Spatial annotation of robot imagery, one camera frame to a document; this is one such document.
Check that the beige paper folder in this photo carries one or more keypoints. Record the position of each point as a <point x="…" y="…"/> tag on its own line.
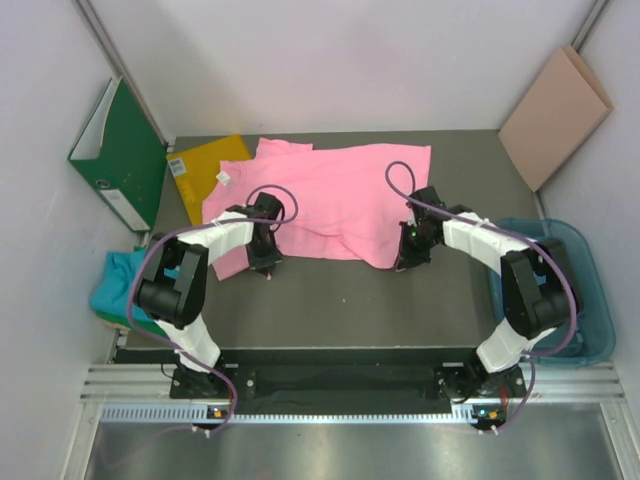
<point x="564" y="105"/>

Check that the blue t shirt in bin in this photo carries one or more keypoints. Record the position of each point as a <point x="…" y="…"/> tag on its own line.
<point x="550" y="341"/>

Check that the grey slotted cable duct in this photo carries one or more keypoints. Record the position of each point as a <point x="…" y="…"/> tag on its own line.
<point x="205" y="414"/>

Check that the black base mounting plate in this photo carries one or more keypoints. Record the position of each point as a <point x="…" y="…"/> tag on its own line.
<point x="353" y="381"/>

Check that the yellow padded envelope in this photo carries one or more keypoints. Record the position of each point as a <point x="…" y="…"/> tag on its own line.
<point x="194" y="171"/>

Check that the green ring binder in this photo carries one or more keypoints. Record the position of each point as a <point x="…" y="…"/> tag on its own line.
<point x="120" y="156"/>

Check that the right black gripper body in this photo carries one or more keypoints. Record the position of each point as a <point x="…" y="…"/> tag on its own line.
<point x="414" y="248"/>

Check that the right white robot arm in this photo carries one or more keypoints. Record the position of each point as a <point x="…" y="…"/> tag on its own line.
<point x="539" y="290"/>

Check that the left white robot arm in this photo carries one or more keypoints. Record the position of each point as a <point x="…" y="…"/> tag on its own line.
<point x="171" y="289"/>

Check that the pink t shirt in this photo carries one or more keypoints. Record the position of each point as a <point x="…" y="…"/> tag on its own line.
<point x="348" y="200"/>

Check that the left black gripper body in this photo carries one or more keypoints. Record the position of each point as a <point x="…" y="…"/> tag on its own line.
<point x="263" y="254"/>

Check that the teal plastic bin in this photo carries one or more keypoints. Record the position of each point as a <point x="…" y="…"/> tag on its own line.
<point x="597" y="327"/>

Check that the teal folded t shirt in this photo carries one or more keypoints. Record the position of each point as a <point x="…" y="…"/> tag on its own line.
<point x="119" y="271"/>

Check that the green folded t shirt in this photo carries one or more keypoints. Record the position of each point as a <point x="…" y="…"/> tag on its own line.
<point x="120" y="322"/>

